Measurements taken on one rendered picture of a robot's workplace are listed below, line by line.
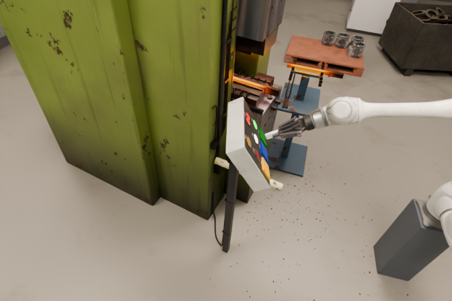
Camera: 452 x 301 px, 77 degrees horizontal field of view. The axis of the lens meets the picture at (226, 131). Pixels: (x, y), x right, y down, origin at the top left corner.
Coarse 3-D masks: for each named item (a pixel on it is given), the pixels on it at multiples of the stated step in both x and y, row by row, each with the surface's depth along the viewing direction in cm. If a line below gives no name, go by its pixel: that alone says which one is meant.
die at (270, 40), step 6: (276, 30) 158; (240, 36) 150; (270, 36) 151; (276, 36) 162; (240, 42) 152; (246, 42) 151; (252, 42) 149; (258, 42) 148; (264, 42) 146; (270, 42) 155; (240, 48) 155; (246, 48) 153; (252, 48) 151; (258, 48) 150; (264, 48) 149
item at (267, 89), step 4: (236, 80) 182; (240, 80) 181; (244, 80) 182; (248, 84) 180; (252, 84) 179; (256, 84) 179; (260, 88) 177; (264, 88) 175; (268, 88) 174; (272, 88) 174; (276, 88) 174; (264, 92) 176; (268, 92) 177; (272, 92) 176; (276, 92) 174; (276, 96) 175
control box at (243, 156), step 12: (228, 108) 133; (240, 108) 128; (228, 120) 126; (240, 120) 122; (252, 120) 135; (228, 132) 120; (240, 132) 116; (252, 132) 128; (228, 144) 114; (240, 144) 111; (252, 144) 121; (228, 156) 113; (240, 156) 112; (252, 156) 115; (240, 168) 117; (252, 168) 117; (252, 180) 122; (264, 180) 122
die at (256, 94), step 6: (240, 78) 186; (246, 78) 187; (234, 84) 181; (240, 84) 181; (246, 84) 180; (264, 84) 182; (234, 90) 177; (240, 90) 177; (246, 90) 176; (252, 90) 177; (258, 90) 177; (234, 96) 176; (252, 96) 174; (258, 96) 173; (264, 96) 185; (252, 102) 172; (258, 102) 176
